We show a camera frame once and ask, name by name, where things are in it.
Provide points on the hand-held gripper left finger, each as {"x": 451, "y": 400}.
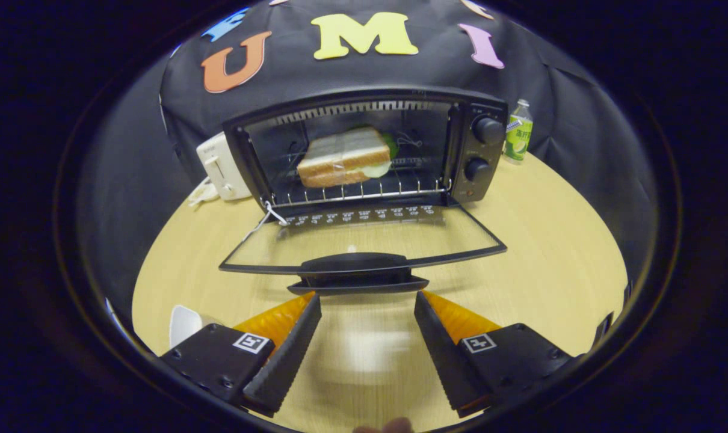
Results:
{"x": 286, "y": 361}

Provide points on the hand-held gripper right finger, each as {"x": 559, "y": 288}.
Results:
{"x": 445, "y": 361}

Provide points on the black toaster oven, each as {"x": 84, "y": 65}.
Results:
{"x": 358, "y": 264}

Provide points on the lettuce sandwich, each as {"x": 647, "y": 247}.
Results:
{"x": 340, "y": 156}

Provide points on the white pop-up toaster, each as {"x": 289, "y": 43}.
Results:
{"x": 222, "y": 168}

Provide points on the white plate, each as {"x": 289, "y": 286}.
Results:
{"x": 186, "y": 325}

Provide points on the green label plastic bottle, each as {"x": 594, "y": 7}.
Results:
{"x": 518, "y": 135}

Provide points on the black backdrop cloth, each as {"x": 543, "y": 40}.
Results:
{"x": 580, "y": 120}

